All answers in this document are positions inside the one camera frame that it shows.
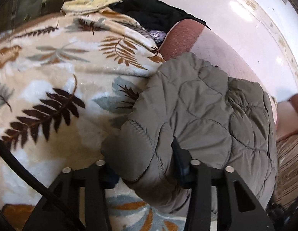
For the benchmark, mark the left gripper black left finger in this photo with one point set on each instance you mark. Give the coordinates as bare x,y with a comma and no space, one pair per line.
108,177

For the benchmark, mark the striped beige sofa cushion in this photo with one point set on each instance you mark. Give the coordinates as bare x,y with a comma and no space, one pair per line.
286,190

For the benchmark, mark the black garment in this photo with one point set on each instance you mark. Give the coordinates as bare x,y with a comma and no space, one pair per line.
153,14

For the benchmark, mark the grey quilted hooded jacket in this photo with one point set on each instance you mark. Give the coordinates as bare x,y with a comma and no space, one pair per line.
140,151

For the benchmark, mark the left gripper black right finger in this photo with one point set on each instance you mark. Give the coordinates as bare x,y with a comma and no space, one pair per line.
182,159

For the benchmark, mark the yellow patterned cloth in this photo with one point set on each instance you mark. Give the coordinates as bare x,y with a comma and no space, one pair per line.
82,7

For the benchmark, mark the cream leaf-print blanket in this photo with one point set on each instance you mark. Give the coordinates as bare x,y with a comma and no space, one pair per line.
66,83

